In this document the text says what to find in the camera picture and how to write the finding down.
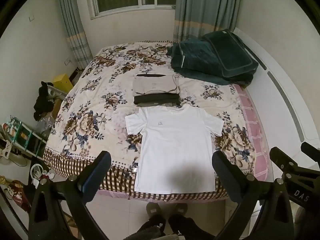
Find white t-shirt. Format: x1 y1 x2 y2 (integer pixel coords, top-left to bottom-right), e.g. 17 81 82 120
125 104 224 194

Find black clothes pile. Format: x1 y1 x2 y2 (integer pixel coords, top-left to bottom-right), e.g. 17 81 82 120
34 81 54 121

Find pink checked bed sheet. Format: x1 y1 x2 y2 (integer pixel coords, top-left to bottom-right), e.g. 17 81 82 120
234 85 270 181

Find white headphones on floor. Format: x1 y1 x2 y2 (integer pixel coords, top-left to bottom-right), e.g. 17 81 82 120
30 164 55 188

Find white bed headboard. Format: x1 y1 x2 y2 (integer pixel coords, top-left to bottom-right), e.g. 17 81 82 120
234 28 319 170

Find red bag on floor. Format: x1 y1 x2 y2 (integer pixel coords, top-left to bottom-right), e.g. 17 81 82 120
7 180 31 213

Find floral bed quilt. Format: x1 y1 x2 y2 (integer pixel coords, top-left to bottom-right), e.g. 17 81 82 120
44 42 256 202

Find left slipper foot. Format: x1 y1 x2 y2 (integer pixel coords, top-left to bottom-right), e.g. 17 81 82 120
146 202 163 222

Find slipper foot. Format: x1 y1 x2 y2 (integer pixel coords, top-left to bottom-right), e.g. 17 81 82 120
146 202 163 222
172 203 188 216

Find green white shelf rack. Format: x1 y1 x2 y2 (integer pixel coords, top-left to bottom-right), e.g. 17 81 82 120
2 116 47 160

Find right slipper foot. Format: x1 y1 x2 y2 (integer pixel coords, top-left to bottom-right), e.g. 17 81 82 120
172 203 188 216

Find yellow box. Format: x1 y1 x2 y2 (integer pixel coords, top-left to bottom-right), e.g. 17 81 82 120
52 74 73 94

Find beige folded garment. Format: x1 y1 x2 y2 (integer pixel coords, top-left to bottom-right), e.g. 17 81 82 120
132 74 180 96

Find black folded garment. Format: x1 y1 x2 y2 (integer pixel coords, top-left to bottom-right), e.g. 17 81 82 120
133 93 180 105

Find dark green pillow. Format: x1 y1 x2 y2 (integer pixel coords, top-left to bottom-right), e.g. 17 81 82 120
201 29 258 82

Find left grey-green curtain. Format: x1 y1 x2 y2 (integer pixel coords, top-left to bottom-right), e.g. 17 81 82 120
57 0 93 70

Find grey-green curtain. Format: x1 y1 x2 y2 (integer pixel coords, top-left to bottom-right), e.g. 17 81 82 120
173 0 241 42
57 0 93 70

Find dark green blanket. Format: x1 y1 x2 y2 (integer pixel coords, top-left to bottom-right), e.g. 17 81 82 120
167 39 251 87

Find right grey-green curtain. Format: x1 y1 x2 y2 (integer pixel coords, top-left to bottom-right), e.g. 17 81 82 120
173 0 241 42

